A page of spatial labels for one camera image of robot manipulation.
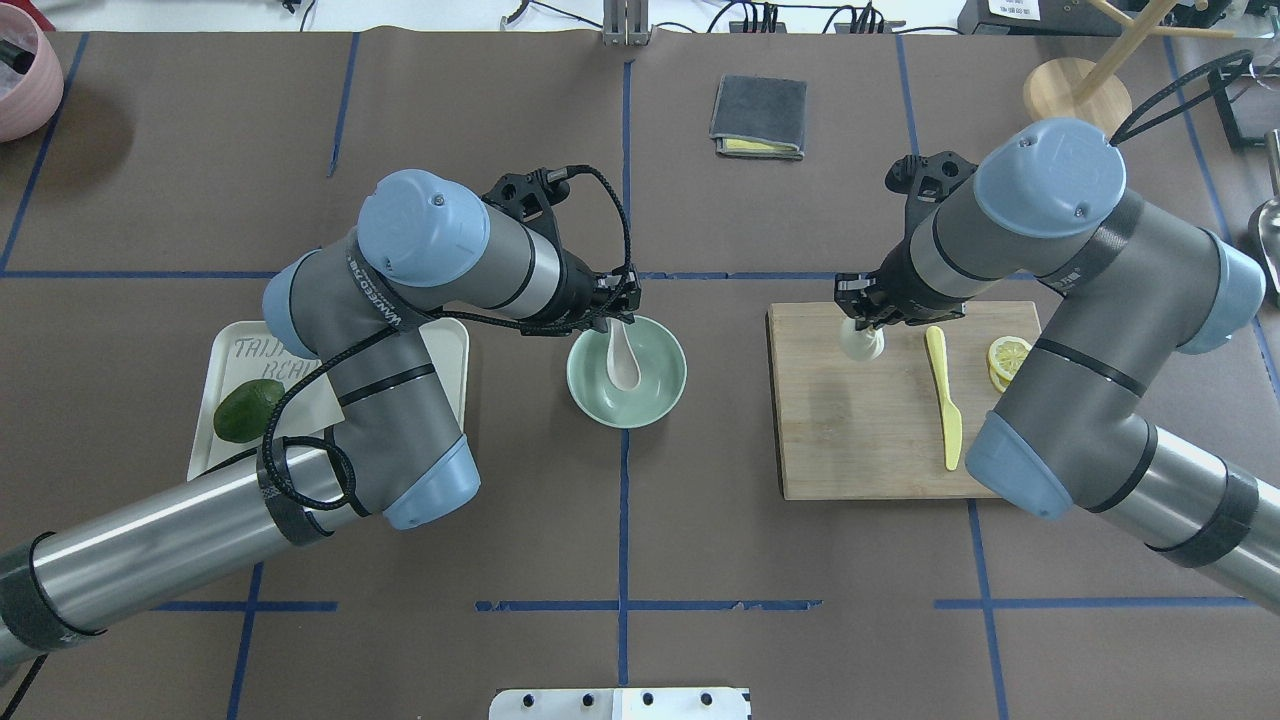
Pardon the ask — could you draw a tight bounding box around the wooden stand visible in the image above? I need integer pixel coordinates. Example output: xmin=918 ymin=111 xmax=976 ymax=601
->
xmin=1021 ymin=1 xmax=1235 ymax=137

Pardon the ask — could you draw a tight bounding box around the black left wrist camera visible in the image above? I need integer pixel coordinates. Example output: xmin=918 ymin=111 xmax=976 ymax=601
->
xmin=480 ymin=167 xmax=570 ymax=240

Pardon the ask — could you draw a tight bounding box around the white bun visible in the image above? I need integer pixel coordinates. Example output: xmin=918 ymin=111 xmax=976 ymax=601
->
xmin=838 ymin=318 xmax=884 ymax=363

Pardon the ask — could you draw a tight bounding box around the green ceramic bowl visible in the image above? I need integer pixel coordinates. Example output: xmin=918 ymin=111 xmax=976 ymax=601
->
xmin=566 ymin=315 xmax=689 ymax=429

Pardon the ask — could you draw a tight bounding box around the lemon slice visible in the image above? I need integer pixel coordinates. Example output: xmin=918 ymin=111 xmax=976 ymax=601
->
xmin=988 ymin=369 xmax=1009 ymax=395
xmin=987 ymin=334 xmax=1033 ymax=382

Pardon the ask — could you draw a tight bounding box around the white paper sheet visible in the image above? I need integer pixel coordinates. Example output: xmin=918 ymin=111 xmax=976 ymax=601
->
xmin=219 ymin=334 xmax=343 ymax=436

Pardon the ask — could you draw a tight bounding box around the metal scoop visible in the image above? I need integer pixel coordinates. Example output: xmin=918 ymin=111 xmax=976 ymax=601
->
xmin=1249 ymin=129 xmax=1279 ymax=306

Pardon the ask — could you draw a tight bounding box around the wooden cutting board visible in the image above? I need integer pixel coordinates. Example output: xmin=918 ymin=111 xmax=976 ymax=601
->
xmin=765 ymin=302 xmax=989 ymax=501

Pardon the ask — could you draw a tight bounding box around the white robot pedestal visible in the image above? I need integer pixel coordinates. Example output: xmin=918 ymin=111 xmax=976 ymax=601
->
xmin=488 ymin=685 xmax=753 ymax=719

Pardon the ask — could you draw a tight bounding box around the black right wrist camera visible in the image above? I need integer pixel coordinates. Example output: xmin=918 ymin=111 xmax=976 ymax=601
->
xmin=884 ymin=151 xmax=978 ymax=240

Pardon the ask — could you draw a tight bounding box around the white plastic tray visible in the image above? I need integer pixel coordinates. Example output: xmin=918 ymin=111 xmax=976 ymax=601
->
xmin=187 ymin=319 xmax=470 ymax=480

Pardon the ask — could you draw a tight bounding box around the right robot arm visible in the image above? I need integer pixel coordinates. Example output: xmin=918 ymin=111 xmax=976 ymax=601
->
xmin=835 ymin=117 xmax=1279 ymax=611

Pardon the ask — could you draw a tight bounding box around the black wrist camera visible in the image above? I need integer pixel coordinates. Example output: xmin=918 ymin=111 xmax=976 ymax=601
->
xmin=480 ymin=167 xmax=570 ymax=240
xmin=884 ymin=151 xmax=978 ymax=240

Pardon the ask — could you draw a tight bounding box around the pink bowl with ice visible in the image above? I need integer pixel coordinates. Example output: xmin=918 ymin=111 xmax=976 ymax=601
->
xmin=1 ymin=3 xmax=64 ymax=143

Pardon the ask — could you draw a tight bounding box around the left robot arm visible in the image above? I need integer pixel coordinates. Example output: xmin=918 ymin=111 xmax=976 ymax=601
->
xmin=3 ymin=164 xmax=639 ymax=679

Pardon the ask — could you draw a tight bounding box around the white ceramic spoon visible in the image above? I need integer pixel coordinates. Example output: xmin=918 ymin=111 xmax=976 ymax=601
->
xmin=605 ymin=318 xmax=643 ymax=392

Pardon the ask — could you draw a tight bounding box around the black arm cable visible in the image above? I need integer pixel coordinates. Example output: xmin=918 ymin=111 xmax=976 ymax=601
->
xmin=255 ymin=165 xmax=637 ymax=512

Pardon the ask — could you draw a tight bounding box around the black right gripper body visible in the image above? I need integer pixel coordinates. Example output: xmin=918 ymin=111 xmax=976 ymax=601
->
xmin=835 ymin=266 xmax=966 ymax=331

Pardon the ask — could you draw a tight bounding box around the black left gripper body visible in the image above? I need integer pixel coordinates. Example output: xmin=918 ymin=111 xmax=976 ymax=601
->
xmin=559 ymin=265 xmax=643 ymax=333

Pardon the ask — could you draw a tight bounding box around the yellow plastic knife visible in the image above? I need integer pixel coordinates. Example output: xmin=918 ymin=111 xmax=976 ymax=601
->
xmin=925 ymin=325 xmax=964 ymax=471

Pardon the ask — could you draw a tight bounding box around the green avocado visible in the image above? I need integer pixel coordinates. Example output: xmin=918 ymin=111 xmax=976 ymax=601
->
xmin=212 ymin=379 xmax=285 ymax=445

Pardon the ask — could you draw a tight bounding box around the dark folded cloth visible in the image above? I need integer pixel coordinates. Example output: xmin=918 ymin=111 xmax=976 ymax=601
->
xmin=709 ymin=74 xmax=808 ymax=161

